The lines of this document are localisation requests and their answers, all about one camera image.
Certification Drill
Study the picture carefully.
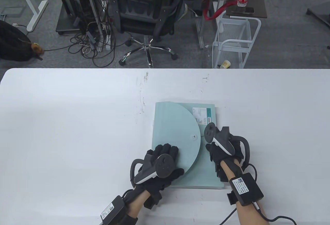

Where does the dark brown side table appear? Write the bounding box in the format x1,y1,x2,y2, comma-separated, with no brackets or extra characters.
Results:
226,0,268,19

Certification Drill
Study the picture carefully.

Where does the black rolling stand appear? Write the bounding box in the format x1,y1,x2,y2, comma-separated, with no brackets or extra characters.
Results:
56,11,85,35

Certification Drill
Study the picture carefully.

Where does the black wrist camera block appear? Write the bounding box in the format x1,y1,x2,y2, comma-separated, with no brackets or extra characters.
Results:
215,158,228,183
143,189,163,209

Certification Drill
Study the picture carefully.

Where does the brown plush toy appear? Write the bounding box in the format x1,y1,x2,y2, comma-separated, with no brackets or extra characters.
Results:
30,43,44,55

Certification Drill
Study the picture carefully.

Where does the black braided cable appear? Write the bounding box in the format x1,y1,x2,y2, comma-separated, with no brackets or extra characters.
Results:
218,163,297,225

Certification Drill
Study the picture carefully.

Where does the person's right hand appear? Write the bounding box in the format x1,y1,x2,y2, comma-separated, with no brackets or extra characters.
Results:
205,132,245,171

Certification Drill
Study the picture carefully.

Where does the black floor box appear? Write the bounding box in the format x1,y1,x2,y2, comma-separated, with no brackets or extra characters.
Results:
192,0,204,16

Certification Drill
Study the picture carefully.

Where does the silver aluminium frame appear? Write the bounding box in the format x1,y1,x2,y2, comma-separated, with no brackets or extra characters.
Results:
82,0,115,53

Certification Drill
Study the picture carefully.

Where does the black labelled wrist box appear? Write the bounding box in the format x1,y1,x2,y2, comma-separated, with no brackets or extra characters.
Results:
229,173,264,206
100,195,127,221

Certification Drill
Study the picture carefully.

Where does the silver aluminium profile post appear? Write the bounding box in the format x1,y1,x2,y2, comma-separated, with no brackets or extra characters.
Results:
195,19,205,49

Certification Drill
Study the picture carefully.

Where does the black smartphone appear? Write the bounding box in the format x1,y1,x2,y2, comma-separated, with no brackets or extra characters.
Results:
230,7,255,13

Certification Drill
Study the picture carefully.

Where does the grey floor outlet plate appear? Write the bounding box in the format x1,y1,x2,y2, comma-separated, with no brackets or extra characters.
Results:
0,6,25,17

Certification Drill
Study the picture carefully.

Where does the person's left hand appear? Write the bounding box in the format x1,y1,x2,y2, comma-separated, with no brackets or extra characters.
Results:
135,144,185,192

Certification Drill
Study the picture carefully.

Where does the black backpack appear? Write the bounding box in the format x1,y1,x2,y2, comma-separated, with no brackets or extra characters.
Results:
0,20,43,62

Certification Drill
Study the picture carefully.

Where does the tangle of black cables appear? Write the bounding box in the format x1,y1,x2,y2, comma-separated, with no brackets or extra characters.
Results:
68,21,128,68

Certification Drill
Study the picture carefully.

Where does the white wire basket cart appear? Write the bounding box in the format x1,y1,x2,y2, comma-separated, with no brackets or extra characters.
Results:
212,16,261,69

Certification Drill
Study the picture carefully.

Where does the light green accordion folder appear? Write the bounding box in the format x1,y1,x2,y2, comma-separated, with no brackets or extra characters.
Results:
152,102,225,190

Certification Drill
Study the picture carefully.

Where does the person's right forearm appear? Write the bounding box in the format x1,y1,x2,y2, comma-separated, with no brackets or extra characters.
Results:
219,158,268,225

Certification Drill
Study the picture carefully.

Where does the black stand base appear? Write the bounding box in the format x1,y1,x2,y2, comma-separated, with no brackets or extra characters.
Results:
306,2,330,29

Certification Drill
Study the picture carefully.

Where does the black office chair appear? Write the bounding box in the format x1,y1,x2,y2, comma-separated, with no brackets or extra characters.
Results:
108,0,186,67

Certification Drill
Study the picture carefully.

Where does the black and white handheld controller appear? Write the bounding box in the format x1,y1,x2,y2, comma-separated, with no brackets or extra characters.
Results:
130,154,176,185
204,122,250,170

